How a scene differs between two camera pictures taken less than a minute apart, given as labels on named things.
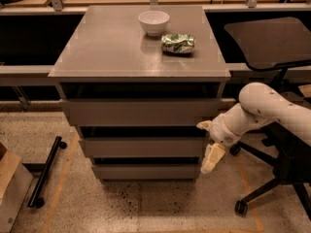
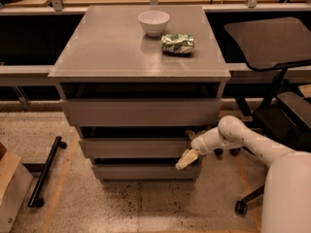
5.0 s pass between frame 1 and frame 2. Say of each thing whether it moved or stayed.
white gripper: moved
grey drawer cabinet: stayed
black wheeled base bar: stayed
